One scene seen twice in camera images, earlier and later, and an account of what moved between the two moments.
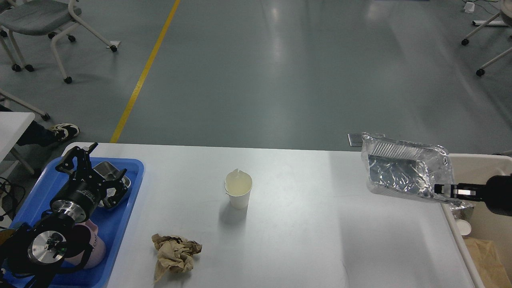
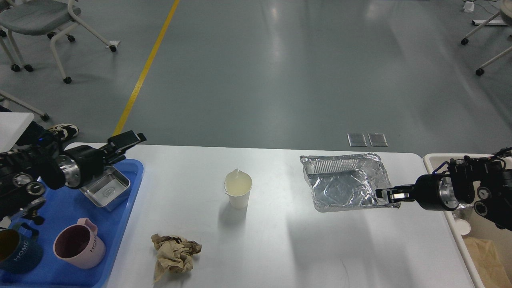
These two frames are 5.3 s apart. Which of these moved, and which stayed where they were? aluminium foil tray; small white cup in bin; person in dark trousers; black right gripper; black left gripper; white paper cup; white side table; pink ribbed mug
Moved: black left gripper; black right gripper; aluminium foil tray
Stayed: white paper cup; small white cup in bin; pink ribbed mug; person in dark trousers; white side table
